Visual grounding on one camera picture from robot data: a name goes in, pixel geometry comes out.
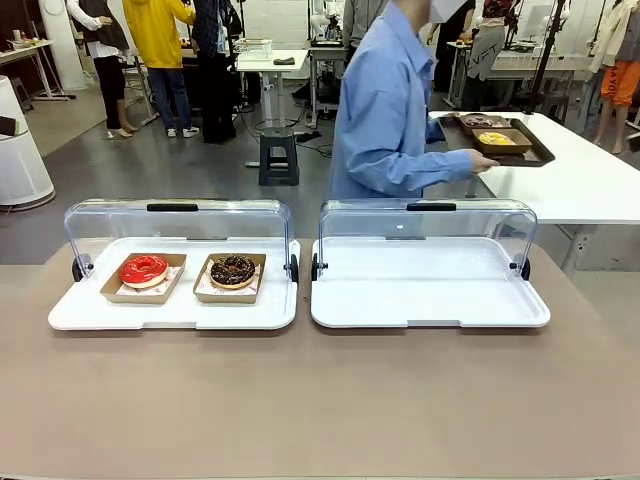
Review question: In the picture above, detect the person's right hand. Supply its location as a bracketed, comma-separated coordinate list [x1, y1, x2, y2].
[469, 150, 501, 175]

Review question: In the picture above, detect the yellow sprinkled donut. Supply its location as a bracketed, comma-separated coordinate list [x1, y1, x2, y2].
[477, 130, 515, 147]

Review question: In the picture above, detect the dark brown serving tray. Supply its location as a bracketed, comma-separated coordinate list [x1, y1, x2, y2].
[436, 113, 557, 169]

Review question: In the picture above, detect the person's right forearm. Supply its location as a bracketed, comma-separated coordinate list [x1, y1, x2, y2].
[393, 148, 474, 185]

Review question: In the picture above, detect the person in blue shirt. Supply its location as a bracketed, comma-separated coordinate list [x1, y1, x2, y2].
[328, 0, 477, 201]

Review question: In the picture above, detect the person in black shorts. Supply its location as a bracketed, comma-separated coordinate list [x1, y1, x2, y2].
[427, 0, 477, 95]

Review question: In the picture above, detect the person in grey top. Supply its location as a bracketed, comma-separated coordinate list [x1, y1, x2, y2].
[341, 0, 392, 50]

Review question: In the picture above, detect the chocolate sprinkled donut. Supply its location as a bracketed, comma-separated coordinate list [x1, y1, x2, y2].
[209, 254, 256, 290]

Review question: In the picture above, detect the person in dark plaid shirt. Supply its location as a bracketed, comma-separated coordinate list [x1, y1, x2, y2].
[191, 0, 244, 146]

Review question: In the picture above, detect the printed paper donut liner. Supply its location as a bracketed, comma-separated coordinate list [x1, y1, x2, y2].
[115, 264, 183, 297]
[196, 260, 264, 295]

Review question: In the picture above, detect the person in yellow hoodie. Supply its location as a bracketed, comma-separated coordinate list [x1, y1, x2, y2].
[122, 0, 201, 139]

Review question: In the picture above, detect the red glazed donut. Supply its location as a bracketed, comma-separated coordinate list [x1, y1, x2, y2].
[120, 254, 170, 291]

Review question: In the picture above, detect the clear plastic tray lid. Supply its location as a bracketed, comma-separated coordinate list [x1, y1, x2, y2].
[63, 198, 292, 279]
[318, 198, 539, 281]

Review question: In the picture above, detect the large white table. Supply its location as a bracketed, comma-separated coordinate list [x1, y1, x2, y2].
[427, 109, 640, 226]

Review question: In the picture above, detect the white work table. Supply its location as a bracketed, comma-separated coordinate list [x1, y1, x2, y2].
[446, 39, 591, 110]

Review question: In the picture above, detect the mannequin with grey shirt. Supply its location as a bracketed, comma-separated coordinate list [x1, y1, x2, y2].
[465, 0, 509, 111]

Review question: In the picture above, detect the black tripod pole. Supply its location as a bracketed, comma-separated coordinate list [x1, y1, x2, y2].
[521, 0, 572, 117]

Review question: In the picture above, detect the white display tray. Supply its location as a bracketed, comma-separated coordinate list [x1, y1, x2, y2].
[309, 237, 552, 330]
[47, 237, 301, 332]

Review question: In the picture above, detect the grey plastic step stool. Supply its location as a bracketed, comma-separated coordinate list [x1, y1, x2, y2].
[256, 126, 302, 188]

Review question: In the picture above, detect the white standing desk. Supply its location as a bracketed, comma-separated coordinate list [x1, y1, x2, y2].
[234, 48, 310, 167]

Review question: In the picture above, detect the white round column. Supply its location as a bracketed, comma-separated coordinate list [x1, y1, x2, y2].
[38, 0, 90, 92]

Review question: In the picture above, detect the white air purifier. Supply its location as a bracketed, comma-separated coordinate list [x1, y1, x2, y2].
[0, 74, 56, 207]

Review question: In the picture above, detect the white side desk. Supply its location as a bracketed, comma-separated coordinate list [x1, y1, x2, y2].
[0, 38, 72, 103]

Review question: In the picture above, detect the white wire basket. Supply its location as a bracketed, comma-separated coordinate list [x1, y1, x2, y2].
[233, 38, 275, 59]

